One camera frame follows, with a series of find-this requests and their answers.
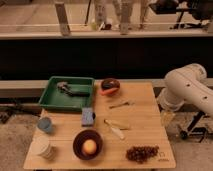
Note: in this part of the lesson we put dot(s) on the blue sponge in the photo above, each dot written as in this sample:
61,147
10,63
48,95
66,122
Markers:
88,117

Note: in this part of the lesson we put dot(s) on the orange ball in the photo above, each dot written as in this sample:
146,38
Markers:
89,147

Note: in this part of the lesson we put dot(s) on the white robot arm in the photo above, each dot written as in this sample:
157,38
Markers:
185,85

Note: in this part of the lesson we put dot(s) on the dark bowl with carrot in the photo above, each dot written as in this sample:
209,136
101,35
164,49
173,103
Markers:
110,83

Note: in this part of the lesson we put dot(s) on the white cup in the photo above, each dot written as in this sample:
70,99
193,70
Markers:
42,147

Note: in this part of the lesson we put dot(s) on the green plastic tray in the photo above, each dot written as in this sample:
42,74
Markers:
54,100

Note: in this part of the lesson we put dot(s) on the dark brown bowl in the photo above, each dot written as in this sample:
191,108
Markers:
81,138

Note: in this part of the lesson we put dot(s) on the dark red grape bunch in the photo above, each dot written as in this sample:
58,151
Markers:
141,154

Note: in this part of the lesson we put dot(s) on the yellow black stand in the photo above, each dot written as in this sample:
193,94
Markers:
192,129

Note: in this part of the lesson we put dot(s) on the grey tool in tray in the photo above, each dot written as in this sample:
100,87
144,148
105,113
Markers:
64,87

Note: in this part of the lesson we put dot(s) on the white knife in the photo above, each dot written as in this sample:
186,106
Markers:
115,130

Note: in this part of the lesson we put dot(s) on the wooden folding table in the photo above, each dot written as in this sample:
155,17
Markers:
146,130

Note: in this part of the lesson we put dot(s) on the blue cup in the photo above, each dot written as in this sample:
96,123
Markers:
45,125

